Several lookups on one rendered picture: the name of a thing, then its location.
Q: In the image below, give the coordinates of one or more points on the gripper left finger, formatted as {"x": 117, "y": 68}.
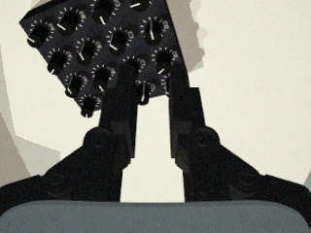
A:
{"x": 88, "y": 171}

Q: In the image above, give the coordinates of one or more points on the black knob box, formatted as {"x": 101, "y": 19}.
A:
{"x": 147, "y": 40}

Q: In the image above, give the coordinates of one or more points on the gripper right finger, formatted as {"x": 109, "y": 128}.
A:
{"x": 210, "y": 170}

